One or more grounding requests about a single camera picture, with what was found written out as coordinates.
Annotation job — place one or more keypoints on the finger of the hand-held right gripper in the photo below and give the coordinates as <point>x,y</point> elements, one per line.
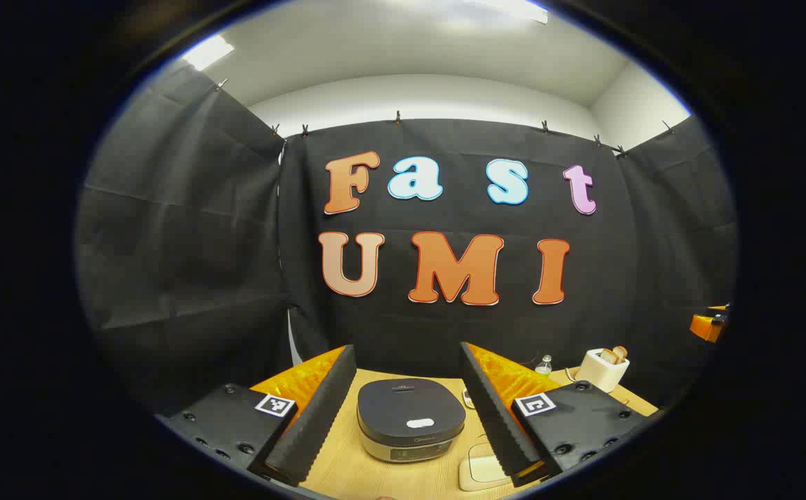
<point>707,325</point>

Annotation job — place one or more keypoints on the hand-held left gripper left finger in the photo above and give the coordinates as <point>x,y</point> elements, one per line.
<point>313,423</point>

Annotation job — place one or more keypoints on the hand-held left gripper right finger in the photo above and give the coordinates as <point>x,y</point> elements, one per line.
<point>497,417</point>

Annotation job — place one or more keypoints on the black and silver rice cooker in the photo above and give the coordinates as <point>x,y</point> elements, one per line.
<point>410,410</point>

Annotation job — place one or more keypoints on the round white plate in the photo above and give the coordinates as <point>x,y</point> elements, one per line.
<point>467,399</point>

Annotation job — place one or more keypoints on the green drink bottle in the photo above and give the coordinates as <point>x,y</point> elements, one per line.
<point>545,366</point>

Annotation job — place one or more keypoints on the toasted bread slice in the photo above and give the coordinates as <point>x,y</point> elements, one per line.
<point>620,352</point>
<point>609,356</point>

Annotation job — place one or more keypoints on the white toaster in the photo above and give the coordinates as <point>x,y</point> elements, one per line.
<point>599,375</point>

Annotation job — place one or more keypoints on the black backdrop cloth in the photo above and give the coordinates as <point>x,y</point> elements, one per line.
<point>187,250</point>

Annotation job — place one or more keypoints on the ceiling light panel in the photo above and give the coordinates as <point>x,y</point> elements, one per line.
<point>514,8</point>
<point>207,52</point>

